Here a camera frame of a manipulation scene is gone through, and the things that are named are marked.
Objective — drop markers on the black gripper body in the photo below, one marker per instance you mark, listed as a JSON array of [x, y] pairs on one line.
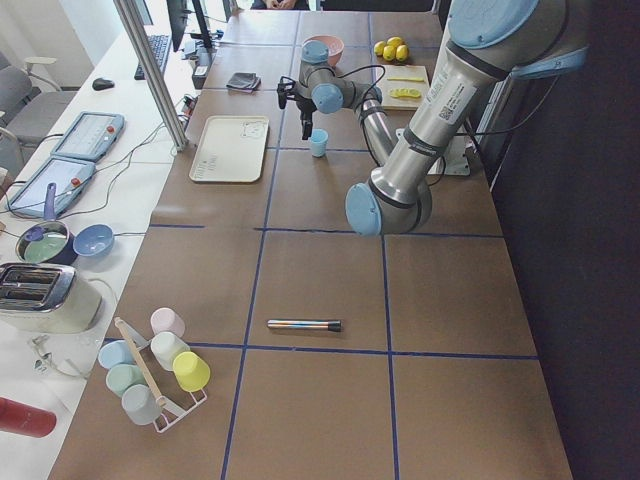
[[303, 105]]

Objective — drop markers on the light blue plastic cup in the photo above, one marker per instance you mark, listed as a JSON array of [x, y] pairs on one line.
[[318, 141]]

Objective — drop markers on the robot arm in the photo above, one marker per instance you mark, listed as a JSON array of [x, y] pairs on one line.
[[485, 42]]

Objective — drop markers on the pink bowl of ice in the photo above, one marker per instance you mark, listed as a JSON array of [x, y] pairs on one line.
[[334, 44]]

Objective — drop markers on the pink upturned cup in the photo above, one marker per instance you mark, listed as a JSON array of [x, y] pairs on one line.
[[165, 319]]

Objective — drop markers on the pale green upturned cup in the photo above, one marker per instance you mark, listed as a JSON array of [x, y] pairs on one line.
[[166, 346]]

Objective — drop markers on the yellow upturned cup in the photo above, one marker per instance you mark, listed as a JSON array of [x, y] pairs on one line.
[[191, 371]]

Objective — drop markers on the light blue upturned cup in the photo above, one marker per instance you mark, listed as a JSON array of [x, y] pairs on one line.
[[115, 353]]

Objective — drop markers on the grey green upturned cup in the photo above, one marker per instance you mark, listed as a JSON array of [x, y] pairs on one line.
[[121, 377]]

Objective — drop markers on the grey folded cloth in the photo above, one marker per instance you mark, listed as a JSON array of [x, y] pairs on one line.
[[245, 82]]

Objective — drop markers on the cream bear serving tray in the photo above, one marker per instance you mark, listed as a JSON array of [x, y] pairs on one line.
[[230, 150]]

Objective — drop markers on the yellow lemon upper left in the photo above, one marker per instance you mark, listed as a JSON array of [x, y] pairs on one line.
[[379, 48]]

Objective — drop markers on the yellow lemon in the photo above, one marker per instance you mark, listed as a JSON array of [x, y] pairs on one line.
[[402, 53], [395, 41], [379, 48], [389, 53]]

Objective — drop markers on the wooden cutting board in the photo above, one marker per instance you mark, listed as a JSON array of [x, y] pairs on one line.
[[403, 71]]

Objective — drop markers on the yellow lemon lower left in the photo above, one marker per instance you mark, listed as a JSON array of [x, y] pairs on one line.
[[389, 53]]

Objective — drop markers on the yellow plastic knife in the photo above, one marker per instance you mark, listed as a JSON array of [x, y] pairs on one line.
[[407, 79]]

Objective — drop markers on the yellow lemon upper right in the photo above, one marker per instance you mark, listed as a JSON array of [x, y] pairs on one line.
[[395, 41]]

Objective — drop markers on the yellow lemon middle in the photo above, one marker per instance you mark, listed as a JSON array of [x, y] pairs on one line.
[[402, 53]]

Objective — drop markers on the black monitor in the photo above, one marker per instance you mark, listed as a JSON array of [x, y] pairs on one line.
[[178, 14]]

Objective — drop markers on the black keyboard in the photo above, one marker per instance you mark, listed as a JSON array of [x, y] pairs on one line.
[[160, 46]]

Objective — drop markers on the black computer mouse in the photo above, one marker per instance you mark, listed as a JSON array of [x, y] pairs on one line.
[[100, 84]]

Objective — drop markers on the steel muddler black tip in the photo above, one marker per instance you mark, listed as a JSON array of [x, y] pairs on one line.
[[298, 324]]

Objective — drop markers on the far blue teach pendant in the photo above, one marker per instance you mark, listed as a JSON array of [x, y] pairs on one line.
[[91, 136]]

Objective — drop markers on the blue teach pendant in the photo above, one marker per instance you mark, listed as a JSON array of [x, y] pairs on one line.
[[91, 136], [69, 175]]

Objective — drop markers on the near blue teach pendant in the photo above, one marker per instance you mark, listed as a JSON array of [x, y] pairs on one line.
[[69, 175]]

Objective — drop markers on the blue bowl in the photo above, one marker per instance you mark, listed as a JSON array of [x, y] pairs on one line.
[[94, 241]]

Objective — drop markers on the grey office chair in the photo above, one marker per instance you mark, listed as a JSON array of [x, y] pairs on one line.
[[30, 106]]

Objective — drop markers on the cream toaster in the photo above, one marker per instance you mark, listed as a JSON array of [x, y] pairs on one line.
[[48, 298]]

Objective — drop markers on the red bottle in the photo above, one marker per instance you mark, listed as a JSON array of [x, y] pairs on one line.
[[23, 419]]

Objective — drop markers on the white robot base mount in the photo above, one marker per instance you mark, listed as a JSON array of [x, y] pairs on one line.
[[454, 162]]

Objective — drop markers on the aluminium frame post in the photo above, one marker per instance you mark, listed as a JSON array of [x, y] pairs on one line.
[[134, 28]]

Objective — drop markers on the wooden rack handle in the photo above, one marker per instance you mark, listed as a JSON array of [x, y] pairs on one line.
[[126, 334]]

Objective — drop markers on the blue saucepan with handle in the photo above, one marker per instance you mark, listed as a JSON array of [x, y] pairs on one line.
[[49, 241]]

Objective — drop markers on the white wire cup rack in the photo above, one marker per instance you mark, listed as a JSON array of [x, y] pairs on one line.
[[173, 412]]

